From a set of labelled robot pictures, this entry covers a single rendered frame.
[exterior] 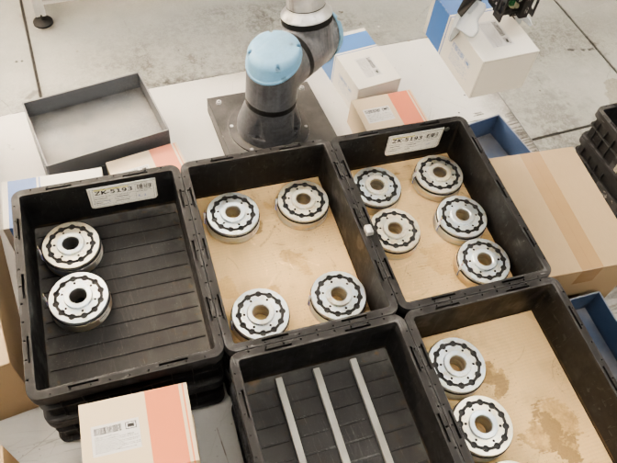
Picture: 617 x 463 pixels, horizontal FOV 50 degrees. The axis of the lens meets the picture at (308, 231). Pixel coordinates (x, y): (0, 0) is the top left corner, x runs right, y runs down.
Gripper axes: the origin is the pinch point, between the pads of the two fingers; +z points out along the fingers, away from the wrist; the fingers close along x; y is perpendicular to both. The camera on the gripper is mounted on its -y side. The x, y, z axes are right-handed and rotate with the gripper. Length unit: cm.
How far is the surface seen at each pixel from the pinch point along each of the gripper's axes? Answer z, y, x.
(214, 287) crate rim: 18, 29, -61
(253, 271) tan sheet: 28, 22, -52
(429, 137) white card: 21.2, 5.7, -8.1
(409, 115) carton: 33.3, -11.0, -2.0
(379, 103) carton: 33.4, -16.6, -7.3
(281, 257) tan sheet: 28, 21, -46
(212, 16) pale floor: 112, -152, -13
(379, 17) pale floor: 112, -133, 60
